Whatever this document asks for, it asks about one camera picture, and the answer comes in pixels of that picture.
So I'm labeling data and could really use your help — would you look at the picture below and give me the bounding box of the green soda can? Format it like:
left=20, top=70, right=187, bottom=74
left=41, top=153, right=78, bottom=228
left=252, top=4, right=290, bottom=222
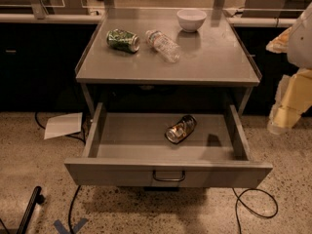
left=106, top=29, right=140, bottom=54

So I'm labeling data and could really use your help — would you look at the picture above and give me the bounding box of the black floor cable right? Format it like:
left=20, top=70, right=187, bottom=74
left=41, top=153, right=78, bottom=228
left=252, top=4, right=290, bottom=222
left=231, top=187, right=280, bottom=234

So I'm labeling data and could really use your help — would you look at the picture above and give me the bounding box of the black cable behind paper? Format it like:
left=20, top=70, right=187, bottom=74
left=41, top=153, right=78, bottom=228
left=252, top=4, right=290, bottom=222
left=34, top=111, right=87, bottom=145

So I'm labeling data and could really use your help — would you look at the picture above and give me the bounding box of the blue tape cross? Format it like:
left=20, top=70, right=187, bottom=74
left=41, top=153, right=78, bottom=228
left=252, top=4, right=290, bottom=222
left=54, top=218, right=88, bottom=234

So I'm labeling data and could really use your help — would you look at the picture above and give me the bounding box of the grey metal counter cabinet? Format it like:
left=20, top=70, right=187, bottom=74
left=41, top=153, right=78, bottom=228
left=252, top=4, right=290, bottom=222
left=76, top=8, right=260, bottom=110

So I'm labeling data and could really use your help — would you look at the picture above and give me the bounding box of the orange soda can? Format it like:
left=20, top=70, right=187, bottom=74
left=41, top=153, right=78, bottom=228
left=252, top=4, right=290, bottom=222
left=165, top=115, right=197, bottom=144

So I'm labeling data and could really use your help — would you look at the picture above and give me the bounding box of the black bar lower left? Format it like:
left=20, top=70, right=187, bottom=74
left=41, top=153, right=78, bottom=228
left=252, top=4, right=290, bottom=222
left=16, top=186, right=45, bottom=234

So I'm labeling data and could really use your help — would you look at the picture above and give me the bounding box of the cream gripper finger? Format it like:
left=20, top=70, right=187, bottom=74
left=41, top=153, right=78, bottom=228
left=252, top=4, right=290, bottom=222
left=267, top=68, right=312, bottom=135
left=266, top=27, right=291, bottom=54

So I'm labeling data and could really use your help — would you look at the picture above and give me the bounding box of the open grey top drawer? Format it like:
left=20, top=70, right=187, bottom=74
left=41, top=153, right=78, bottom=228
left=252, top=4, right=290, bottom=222
left=64, top=104, right=273, bottom=188

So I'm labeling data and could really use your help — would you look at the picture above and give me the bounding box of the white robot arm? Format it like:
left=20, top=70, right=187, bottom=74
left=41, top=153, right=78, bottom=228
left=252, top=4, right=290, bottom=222
left=266, top=4, right=312, bottom=135

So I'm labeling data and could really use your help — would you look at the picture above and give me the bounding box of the clear plastic water bottle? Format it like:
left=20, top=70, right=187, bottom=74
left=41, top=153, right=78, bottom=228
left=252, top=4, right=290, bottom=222
left=145, top=30, right=180, bottom=63

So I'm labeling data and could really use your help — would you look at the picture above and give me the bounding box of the white bowl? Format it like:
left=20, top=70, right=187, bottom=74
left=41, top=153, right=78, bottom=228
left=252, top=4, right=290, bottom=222
left=176, top=9, right=207, bottom=32

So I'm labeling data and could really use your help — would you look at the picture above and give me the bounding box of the black floor cable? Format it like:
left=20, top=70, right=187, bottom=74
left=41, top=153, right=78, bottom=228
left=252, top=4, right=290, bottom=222
left=231, top=187, right=280, bottom=234
left=67, top=184, right=82, bottom=234

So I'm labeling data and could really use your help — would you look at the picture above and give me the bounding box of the white paper sheet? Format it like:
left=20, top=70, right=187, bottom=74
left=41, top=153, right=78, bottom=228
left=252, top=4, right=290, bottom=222
left=44, top=113, right=82, bottom=139

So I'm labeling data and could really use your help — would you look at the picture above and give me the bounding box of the black drawer handle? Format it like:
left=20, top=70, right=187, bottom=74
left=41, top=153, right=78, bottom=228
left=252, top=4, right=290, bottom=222
left=152, top=171, right=186, bottom=182

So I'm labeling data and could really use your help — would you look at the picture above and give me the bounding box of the black floor cable left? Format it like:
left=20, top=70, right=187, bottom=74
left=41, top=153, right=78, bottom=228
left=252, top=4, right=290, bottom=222
left=67, top=184, right=82, bottom=234

